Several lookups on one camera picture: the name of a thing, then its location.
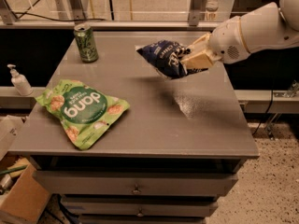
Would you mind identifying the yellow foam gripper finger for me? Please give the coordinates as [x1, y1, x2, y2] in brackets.
[187, 33, 211, 53]
[180, 49, 221, 69]

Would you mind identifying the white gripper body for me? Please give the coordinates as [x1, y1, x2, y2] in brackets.
[209, 16, 250, 64]

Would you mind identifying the blue Kettle chip bag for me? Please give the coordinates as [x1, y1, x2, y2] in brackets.
[136, 40, 206, 79]

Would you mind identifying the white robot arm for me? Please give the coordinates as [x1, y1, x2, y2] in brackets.
[181, 0, 299, 69]

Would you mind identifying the green Dang rice chip bag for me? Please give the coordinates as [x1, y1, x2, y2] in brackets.
[36, 79, 130, 150]

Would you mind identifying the grey drawer cabinet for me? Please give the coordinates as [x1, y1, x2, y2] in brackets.
[11, 32, 259, 224]

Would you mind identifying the green soda can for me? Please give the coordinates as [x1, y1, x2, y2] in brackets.
[74, 23, 98, 63]

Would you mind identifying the top drawer knob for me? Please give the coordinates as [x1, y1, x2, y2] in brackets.
[132, 185, 141, 195]

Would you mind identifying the drawer knob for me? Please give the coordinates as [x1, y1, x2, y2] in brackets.
[132, 185, 141, 195]
[136, 209, 144, 217]

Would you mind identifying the white pump dispenser bottle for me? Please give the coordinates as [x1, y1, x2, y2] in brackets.
[7, 64, 33, 96]

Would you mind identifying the white box at left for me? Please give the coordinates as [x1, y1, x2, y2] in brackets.
[0, 115, 23, 160]

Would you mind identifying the cardboard box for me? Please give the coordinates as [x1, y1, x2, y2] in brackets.
[0, 158, 50, 224]

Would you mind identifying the black cable on floor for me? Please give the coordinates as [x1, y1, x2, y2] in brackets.
[251, 89, 275, 137]

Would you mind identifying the black cable behind rail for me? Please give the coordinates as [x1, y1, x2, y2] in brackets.
[12, 11, 107, 22]

